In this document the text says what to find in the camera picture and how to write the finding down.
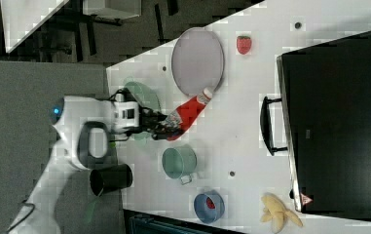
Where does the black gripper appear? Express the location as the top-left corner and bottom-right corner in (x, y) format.
(139, 107), (182, 140)

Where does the red ketchup bottle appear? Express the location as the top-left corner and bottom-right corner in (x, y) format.
(166, 87), (213, 137)

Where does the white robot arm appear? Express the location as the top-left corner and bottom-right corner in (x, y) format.
(6, 88), (182, 234)

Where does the black microwave oven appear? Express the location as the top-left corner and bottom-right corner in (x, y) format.
(277, 31), (371, 221)

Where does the green perforated colander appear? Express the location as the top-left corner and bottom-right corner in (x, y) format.
(124, 81), (161, 140)

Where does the green metal mug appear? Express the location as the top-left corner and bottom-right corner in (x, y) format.
(162, 144), (197, 185)

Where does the black cylinder cup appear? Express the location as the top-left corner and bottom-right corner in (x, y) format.
(90, 164), (133, 196)

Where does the purple round plate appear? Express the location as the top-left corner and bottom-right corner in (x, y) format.
(171, 27), (224, 96)

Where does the red item in bowl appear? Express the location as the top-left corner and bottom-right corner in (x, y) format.
(205, 198), (215, 210)

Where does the blue bowl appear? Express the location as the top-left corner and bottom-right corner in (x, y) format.
(194, 190), (225, 224)

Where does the red toy strawberry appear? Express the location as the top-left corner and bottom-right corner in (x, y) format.
(237, 36), (252, 55)

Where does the yellow peeled banana toy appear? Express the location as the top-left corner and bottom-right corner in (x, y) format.
(260, 194), (303, 234)

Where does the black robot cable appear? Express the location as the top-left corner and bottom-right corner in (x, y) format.
(108, 87), (135, 143)

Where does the black oven door handle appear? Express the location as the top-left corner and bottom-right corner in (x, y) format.
(260, 97), (288, 156)

